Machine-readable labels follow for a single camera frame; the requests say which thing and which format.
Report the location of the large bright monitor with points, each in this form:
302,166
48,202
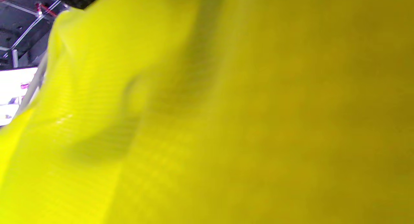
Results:
14,88

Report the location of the yellow t-shirt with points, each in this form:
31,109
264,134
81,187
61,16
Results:
226,120

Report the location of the aluminium workstation frame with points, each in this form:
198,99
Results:
32,84

